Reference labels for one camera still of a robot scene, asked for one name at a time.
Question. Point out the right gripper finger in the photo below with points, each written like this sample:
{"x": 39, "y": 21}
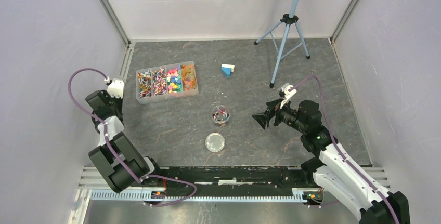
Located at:
{"x": 264, "y": 118}
{"x": 275, "y": 104}

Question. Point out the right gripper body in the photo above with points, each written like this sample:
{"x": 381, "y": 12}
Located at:
{"x": 282, "y": 115}

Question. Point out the clear round dish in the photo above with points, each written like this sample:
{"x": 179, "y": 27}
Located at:
{"x": 220, "y": 115}

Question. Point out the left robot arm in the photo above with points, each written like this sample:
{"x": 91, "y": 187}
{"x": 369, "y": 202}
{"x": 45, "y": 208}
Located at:
{"x": 116, "y": 159}

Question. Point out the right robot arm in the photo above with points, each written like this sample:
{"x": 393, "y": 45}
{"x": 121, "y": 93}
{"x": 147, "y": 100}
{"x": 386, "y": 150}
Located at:
{"x": 333, "y": 169}

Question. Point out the round clear lid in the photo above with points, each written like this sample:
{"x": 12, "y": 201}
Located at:
{"x": 215, "y": 142}

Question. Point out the blue white block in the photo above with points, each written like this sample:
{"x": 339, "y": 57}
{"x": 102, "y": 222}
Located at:
{"x": 227, "y": 69}

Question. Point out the blue tripod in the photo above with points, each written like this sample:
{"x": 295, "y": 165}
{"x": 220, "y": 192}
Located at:
{"x": 288, "y": 19}

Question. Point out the clear compartment candy box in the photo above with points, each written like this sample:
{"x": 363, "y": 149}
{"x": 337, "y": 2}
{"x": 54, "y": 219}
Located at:
{"x": 166, "y": 82}

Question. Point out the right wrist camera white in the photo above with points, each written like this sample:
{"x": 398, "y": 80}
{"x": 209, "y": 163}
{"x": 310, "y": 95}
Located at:
{"x": 287, "y": 92}

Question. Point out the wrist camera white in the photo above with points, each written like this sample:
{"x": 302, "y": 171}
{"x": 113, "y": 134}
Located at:
{"x": 115, "y": 87}
{"x": 287, "y": 92}

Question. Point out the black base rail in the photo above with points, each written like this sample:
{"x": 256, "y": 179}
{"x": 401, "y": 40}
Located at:
{"x": 230, "y": 184}

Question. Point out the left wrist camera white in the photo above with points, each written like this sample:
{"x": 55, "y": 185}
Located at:
{"x": 115, "y": 87}

